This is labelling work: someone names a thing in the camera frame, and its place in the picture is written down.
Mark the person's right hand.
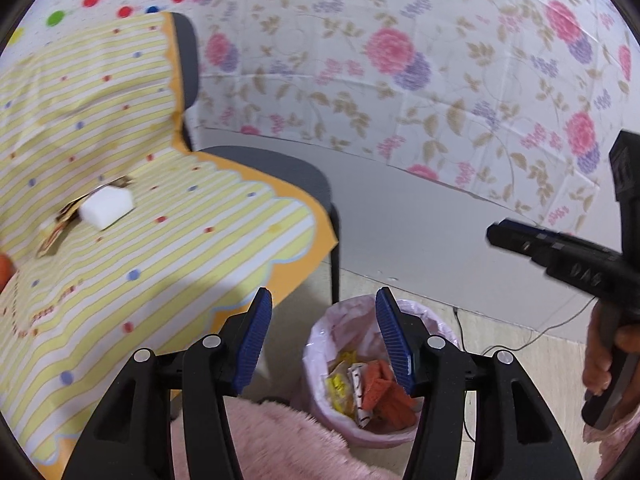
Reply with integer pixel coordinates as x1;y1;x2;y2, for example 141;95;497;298
581;302;640;397

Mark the floral print plastic sheet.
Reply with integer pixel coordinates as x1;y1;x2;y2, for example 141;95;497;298
185;0;636;233

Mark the white printed wrapper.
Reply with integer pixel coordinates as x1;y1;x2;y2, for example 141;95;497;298
347;360;373;428

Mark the yellow striped plastic sheet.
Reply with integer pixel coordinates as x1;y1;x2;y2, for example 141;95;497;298
0;10;337;466

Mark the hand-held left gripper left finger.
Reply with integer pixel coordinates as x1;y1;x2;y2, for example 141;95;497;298
60;287;273;480

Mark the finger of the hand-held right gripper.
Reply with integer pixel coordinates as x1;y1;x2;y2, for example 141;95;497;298
486;219;601;293
609;129;640;258

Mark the pink fluffy clothing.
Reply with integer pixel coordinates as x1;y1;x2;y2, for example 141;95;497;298
170;397;401;480

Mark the white sponge block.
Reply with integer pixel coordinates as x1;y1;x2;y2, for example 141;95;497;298
80;185;137;231

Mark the trash bin with pink bag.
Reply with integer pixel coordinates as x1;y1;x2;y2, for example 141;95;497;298
302;296;461;448

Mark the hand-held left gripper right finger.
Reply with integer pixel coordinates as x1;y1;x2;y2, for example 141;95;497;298
375;287;583;480

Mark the person's right forearm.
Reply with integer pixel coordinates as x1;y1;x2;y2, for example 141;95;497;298
582;400;638;446

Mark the brown flat wrapper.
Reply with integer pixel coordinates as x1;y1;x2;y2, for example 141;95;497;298
36;175;132;259

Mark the grey fabric chair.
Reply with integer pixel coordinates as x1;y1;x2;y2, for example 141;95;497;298
170;12;341;306

